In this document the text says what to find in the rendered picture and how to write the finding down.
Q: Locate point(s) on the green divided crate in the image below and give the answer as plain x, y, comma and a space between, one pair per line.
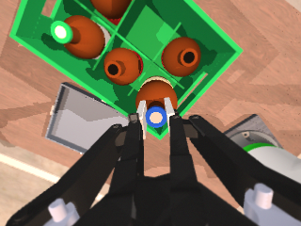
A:
148, 25

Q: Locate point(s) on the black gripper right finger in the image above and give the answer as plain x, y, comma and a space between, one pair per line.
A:
267, 197

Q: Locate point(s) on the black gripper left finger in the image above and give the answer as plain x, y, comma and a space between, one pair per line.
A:
74, 193

